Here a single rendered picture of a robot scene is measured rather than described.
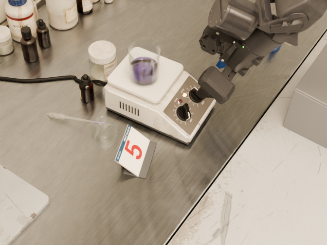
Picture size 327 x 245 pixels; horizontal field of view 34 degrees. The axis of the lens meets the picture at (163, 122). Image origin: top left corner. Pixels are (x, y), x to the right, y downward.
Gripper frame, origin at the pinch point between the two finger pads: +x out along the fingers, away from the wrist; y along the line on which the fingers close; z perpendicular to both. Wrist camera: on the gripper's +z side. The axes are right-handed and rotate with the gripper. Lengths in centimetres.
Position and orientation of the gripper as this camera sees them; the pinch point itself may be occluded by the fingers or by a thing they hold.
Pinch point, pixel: (217, 72)
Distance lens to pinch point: 103.8
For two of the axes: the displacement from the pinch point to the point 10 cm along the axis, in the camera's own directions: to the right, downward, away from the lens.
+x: -4.8, 3.6, 8.0
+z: -7.4, -6.6, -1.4
